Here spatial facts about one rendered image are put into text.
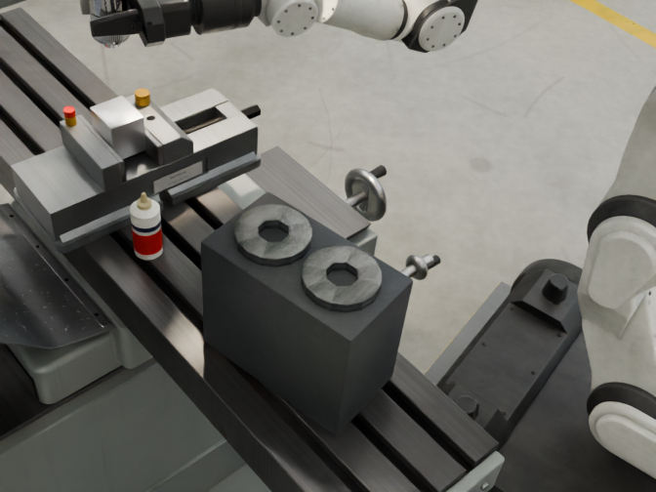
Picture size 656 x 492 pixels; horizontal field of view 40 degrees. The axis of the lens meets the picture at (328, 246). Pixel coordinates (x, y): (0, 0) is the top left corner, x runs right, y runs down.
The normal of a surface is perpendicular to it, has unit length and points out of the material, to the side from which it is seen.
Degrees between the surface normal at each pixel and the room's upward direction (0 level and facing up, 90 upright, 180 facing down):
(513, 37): 0
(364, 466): 0
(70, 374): 90
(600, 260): 90
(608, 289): 90
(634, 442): 90
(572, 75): 0
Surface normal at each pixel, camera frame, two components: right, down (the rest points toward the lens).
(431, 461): 0.08, -0.70
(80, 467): 0.65, 0.58
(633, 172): -0.58, 0.55
